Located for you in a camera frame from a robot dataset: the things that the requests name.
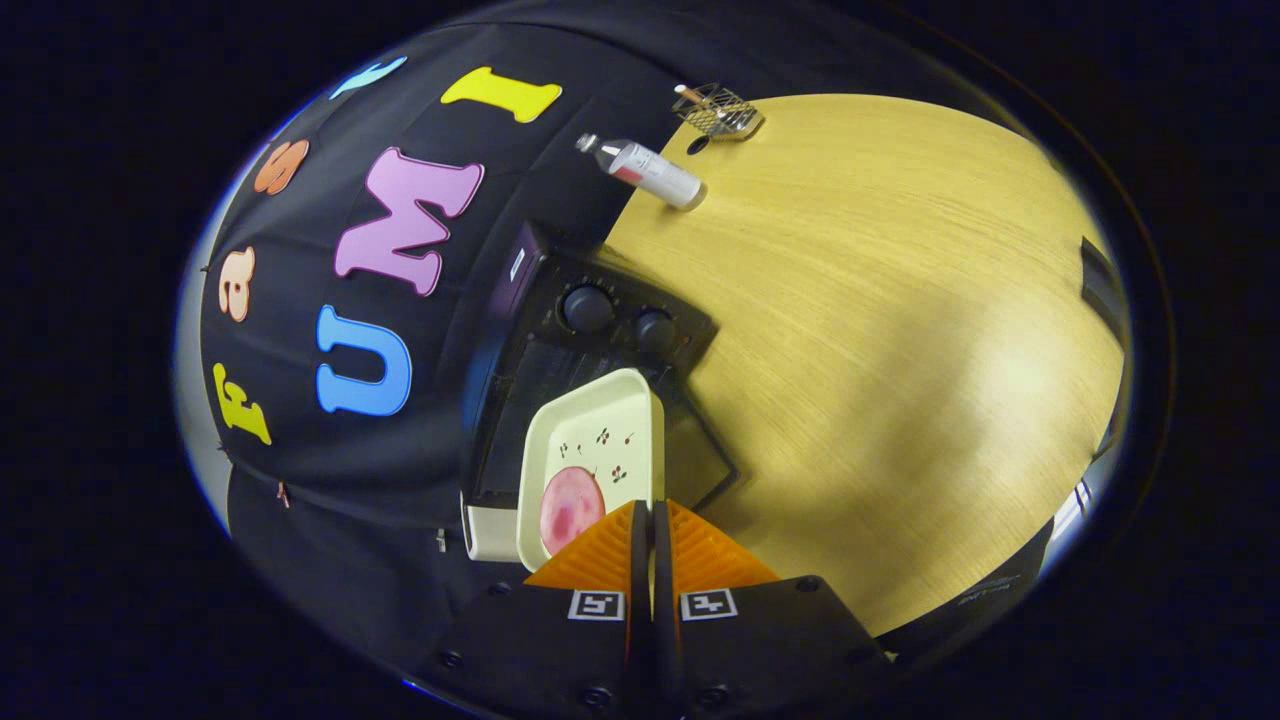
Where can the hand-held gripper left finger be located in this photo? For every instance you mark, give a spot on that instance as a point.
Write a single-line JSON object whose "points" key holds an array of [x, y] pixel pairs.
{"points": [[560, 640]]}

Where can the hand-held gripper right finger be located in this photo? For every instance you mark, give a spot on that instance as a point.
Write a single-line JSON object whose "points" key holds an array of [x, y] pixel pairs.
{"points": [[760, 640]]}

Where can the round pink ham slice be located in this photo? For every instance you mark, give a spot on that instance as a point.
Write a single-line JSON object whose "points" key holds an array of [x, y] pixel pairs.
{"points": [[570, 510]]}

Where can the cream square plate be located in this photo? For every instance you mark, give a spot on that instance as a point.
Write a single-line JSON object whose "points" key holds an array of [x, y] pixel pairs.
{"points": [[610, 410]]}

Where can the black toaster oven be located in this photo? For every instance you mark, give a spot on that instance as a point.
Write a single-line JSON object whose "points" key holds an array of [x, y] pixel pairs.
{"points": [[600, 310]]}

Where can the white bread toaster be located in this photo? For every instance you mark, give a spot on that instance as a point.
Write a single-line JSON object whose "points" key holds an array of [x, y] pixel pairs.
{"points": [[490, 535]]}

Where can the clear plastic bottle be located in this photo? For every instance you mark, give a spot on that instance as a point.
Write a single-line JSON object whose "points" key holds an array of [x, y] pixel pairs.
{"points": [[655, 172]]}

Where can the small stick in holder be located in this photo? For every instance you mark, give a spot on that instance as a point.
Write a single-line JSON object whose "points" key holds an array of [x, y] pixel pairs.
{"points": [[695, 98]]}

